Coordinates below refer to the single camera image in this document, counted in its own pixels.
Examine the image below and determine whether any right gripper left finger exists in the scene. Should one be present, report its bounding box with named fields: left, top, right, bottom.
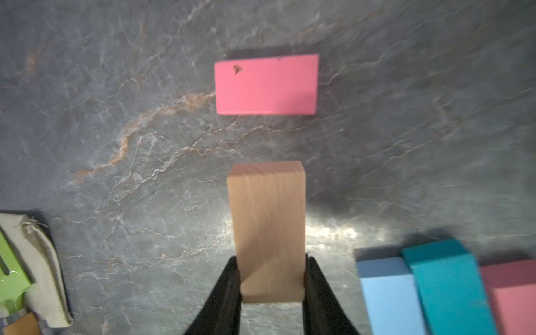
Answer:
left=184, top=256, right=242, bottom=335

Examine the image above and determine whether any natural wood block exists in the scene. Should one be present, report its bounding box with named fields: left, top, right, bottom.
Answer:
left=227, top=161, right=306, bottom=304

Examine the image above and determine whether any teal block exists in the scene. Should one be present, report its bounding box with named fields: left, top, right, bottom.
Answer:
left=402, top=240, right=498, bottom=334

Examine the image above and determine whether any pink block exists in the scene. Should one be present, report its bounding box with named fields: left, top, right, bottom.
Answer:
left=214, top=54, right=320, bottom=116
left=480, top=260, right=535, bottom=334

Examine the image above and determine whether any light blue block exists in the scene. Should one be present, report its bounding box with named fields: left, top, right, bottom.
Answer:
left=356, top=257, right=427, bottom=335

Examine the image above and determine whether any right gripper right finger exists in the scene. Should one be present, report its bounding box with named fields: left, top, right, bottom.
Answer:
left=302, top=255, right=360, bottom=335

